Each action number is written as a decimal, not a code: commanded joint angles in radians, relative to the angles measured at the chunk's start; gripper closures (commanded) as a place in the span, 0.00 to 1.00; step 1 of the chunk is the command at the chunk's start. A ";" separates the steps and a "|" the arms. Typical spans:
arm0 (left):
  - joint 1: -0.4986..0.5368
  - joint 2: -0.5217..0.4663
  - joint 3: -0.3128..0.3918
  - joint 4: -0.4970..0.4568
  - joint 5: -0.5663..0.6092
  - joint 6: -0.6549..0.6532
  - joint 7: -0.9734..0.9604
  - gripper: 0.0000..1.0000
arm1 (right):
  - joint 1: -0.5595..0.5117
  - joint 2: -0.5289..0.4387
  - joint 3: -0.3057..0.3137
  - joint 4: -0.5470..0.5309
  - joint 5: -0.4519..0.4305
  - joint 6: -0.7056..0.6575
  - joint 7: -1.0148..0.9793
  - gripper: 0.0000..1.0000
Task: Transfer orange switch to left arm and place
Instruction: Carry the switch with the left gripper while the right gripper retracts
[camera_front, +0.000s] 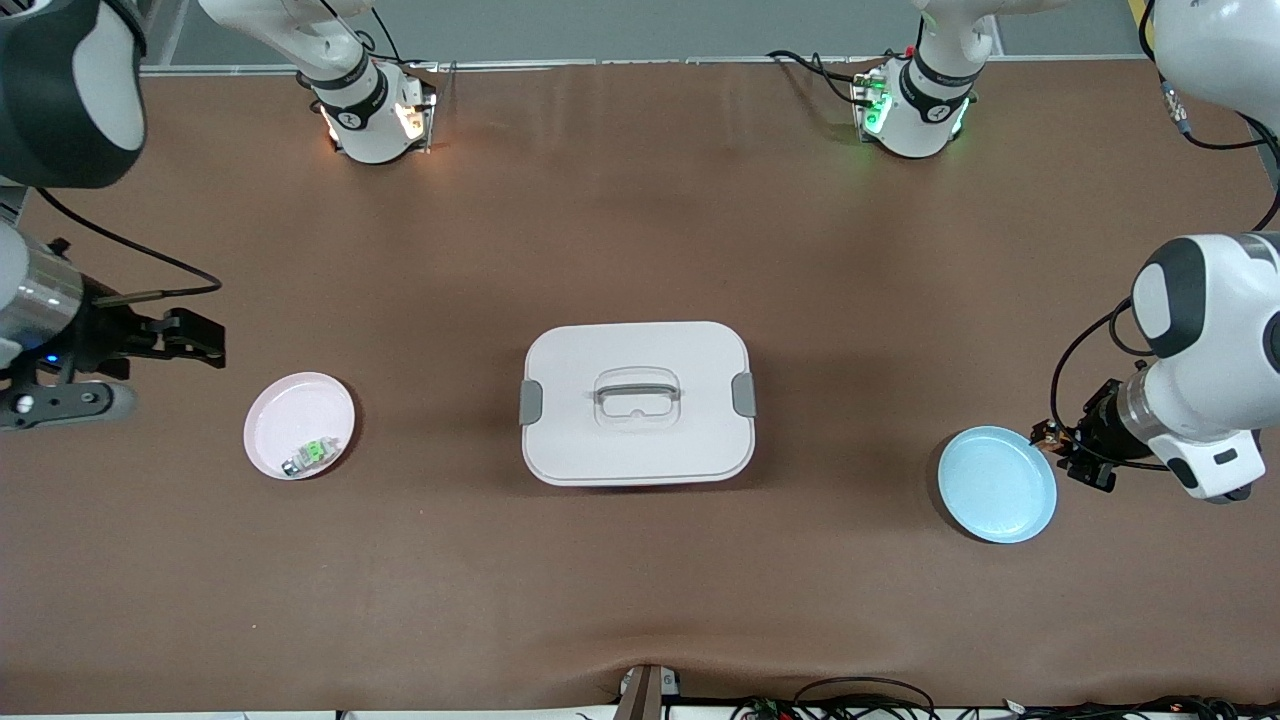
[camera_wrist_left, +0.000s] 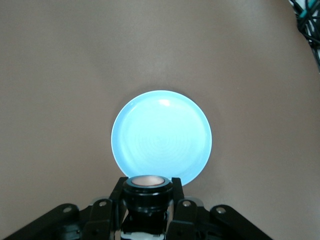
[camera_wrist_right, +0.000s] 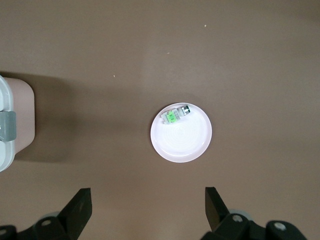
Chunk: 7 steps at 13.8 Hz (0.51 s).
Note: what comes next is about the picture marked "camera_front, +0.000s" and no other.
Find white lidded box grey latches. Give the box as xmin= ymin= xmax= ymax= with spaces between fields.
xmin=519 ymin=321 xmax=758 ymax=488

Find light blue round plate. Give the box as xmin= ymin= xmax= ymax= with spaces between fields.
xmin=937 ymin=426 xmax=1058 ymax=545

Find pink round plate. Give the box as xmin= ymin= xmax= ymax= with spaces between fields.
xmin=243 ymin=372 xmax=357 ymax=482

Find brown table mat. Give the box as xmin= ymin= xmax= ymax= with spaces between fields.
xmin=0 ymin=58 xmax=1280 ymax=716

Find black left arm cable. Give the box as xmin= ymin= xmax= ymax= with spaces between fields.
xmin=1050 ymin=0 xmax=1280 ymax=471

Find green push-button switch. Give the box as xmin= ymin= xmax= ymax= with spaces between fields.
xmin=281 ymin=437 xmax=341 ymax=478

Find black cable bundle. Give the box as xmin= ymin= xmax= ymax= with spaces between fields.
xmin=735 ymin=695 xmax=1280 ymax=720

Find black looped cable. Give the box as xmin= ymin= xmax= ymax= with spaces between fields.
xmin=793 ymin=677 xmax=938 ymax=720

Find black right base cable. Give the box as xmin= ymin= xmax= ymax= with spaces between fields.
xmin=340 ymin=8 xmax=441 ymax=71

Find black left base cables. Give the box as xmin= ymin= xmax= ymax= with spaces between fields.
xmin=767 ymin=48 xmax=871 ymax=106

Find brown table edge bracket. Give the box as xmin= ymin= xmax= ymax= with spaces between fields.
xmin=613 ymin=664 xmax=682 ymax=720

